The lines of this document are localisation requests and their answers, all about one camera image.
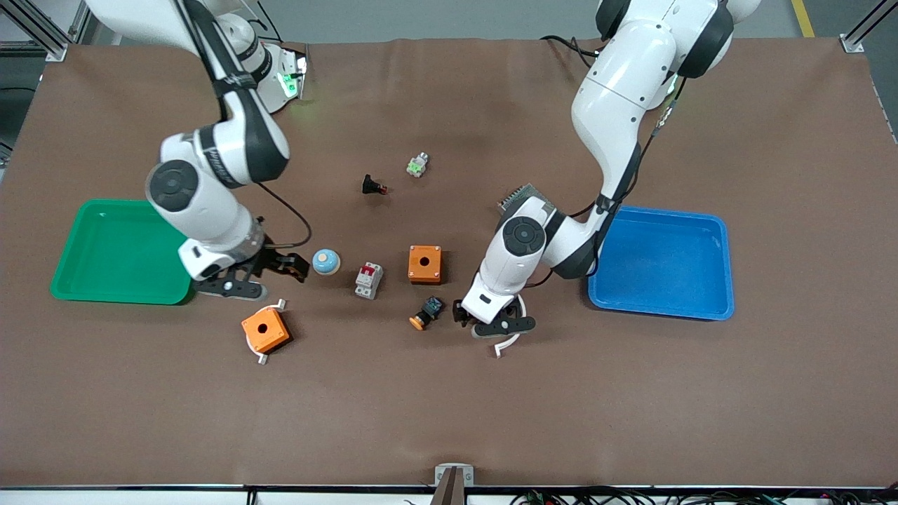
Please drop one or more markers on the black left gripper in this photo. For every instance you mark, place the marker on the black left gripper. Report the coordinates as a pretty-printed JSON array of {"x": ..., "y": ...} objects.
[{"x": 461, "y": 312}]

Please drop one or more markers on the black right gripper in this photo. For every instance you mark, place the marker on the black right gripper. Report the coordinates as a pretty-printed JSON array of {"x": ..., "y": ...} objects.
[{"x": 270, "y": 259}]

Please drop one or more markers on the white red circuit breaker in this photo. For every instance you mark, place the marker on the white red circuit breaker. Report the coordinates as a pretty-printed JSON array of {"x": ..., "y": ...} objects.
[{"x": 368, "y": 280}]

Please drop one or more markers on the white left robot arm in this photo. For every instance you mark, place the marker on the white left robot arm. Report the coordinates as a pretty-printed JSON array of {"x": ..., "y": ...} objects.
[{"x": 617, "y": 91}]

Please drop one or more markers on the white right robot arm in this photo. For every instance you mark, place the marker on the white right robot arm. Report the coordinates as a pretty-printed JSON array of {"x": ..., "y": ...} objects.
[{"x": 210, "y": 203}]

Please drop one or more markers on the blue dome buzzer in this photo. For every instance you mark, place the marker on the blue dome buzzer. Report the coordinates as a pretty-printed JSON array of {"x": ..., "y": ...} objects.
[{"x": 326, "y": 262}]

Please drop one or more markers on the black button with orange cap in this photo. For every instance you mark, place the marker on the black button with orange cap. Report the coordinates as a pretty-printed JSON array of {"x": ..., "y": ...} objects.
[{"x": 428, "y": 311}]

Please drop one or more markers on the orange button box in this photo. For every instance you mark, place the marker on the orange button box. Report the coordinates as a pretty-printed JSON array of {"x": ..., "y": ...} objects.
[
  {"x": 270, "y": 335},
  {"x": 425, "y": 270}
]

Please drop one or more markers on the brown table mat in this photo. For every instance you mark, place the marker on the brown table mat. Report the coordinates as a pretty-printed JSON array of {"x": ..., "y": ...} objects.
[{"x": 449, "y": 407}]

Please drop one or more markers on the black red indicator light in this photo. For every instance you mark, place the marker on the black red indicator light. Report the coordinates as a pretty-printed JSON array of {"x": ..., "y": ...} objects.
[{"x": 370, "y": 185}]

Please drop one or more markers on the metal mesh power supply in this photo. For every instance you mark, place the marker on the metal mesh power supply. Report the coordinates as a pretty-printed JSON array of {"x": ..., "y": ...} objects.
[{"x": 523, "y": 193}]

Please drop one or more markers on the green white push button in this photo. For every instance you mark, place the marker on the green white push button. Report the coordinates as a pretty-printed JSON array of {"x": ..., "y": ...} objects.
[{"x": 417, "y": 165}]

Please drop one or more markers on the green plastic tray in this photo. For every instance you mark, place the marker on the green plastic tray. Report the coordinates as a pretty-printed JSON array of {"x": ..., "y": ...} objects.
[{"x": 112, "y": 252}]

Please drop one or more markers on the blue plastic tray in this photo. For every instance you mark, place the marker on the blue plastic tray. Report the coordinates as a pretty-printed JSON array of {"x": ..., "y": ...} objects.
[{"x": 666, "y": 263}]

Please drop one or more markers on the large white curved bracket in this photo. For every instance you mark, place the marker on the large white curved bracket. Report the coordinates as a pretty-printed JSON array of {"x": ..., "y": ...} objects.
[{"x": 511, "y": 344}]

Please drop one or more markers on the orange box with bracket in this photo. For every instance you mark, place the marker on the orange box with bracket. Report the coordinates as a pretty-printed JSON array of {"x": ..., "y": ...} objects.
[{"x": 263, "y": 358}]

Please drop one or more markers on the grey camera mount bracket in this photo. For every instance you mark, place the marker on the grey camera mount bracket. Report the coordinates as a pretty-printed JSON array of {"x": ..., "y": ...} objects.
[{"x": 454, "y": 477}]

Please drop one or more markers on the aluminium frame profile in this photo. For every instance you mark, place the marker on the aluminium frame profile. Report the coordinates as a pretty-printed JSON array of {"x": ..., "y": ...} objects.
[
  {"x": 859, "y": 35},
  {"x": 49, "y": 31}
]

